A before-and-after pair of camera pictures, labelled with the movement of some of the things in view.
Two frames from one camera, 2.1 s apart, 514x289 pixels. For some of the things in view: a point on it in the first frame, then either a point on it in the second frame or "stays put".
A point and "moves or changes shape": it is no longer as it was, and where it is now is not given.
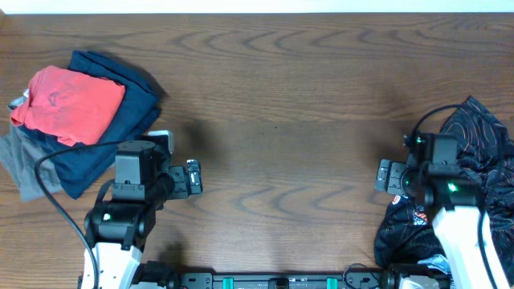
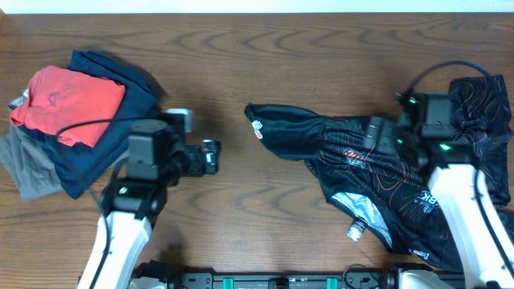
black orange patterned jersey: (405, 234) moves or changes shape
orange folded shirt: (75, 107) stays put
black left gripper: (181, 189) -> (197, 169)
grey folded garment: (21, 157) stays put
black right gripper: (393, 184) -> (391, 129)
